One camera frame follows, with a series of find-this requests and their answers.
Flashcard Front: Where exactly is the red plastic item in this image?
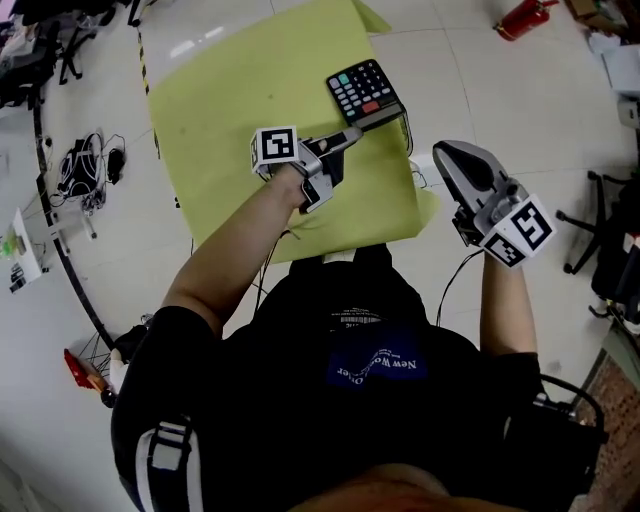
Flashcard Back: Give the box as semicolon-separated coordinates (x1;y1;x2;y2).
63;348;109;392

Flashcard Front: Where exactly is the tall white box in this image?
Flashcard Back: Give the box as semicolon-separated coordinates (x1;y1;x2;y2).
587;29;640;96

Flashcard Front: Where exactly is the person's right forearm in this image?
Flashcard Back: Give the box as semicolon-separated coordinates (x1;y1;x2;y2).
478;252;540;357

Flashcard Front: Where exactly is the yellow-green tablecloth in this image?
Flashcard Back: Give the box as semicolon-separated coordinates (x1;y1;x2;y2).
147;0;442;266

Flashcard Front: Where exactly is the red fire extinguisher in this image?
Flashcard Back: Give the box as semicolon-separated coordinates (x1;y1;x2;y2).
492;0;560;42

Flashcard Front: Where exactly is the black office chair with clothes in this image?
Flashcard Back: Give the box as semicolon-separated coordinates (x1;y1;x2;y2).
555;169;640;326

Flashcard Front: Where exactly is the black floor cable cover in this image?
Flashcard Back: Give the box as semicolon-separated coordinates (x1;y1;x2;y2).
32;94;117;351

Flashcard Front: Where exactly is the small white table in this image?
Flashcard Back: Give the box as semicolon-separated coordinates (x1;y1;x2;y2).
0;207;45;296

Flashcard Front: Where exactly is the black calculator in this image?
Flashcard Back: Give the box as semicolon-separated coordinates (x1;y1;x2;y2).
326;58;407;134

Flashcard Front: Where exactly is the white and navy shoulder strap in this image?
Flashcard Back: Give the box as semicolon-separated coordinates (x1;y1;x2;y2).
133;414;204;512

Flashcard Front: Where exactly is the brown cardboard box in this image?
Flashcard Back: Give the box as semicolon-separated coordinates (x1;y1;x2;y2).
564;0;629;31

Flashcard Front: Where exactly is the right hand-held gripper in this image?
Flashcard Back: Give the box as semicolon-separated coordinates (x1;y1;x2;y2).
432;140;557;270

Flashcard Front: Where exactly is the black bag with cables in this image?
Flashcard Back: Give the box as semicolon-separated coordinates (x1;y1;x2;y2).
56;130;126;214

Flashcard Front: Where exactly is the black waist pack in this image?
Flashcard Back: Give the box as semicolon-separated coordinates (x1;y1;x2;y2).
504;373;610;512

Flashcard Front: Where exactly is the yellow and black floor tape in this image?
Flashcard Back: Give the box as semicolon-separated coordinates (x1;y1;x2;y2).
135;29;151;97

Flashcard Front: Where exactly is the black power adapter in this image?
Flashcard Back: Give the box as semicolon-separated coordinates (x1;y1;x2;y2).
106;147;126;185

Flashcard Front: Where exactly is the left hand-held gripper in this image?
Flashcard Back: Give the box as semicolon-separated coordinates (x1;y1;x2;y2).
249;124;364;215

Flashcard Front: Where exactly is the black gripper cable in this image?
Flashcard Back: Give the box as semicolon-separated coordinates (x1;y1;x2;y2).
252;227;301;311
434;248;485;329

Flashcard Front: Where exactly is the person's torso in black shirt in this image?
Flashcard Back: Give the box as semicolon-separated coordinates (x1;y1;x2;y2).
110;244;546;512

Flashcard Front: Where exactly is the person's left forearm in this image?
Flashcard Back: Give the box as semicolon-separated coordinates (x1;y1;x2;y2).
160;167;307;341

